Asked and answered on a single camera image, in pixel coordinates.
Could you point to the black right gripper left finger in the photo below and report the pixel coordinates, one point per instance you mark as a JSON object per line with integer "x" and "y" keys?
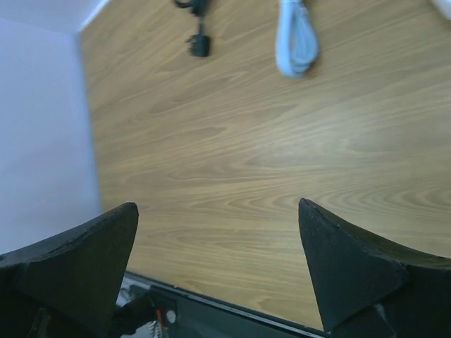
{"x": 67, "y": 285}

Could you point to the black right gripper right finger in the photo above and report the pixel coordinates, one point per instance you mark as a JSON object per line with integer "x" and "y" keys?
{"x": 368, "y": 286}

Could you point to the light blue power strip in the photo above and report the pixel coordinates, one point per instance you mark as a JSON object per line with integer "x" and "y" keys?
{"x": 297, "y": 46}

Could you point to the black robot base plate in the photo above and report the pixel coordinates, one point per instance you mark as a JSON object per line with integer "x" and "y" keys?
{"x": 180, "y": 313}

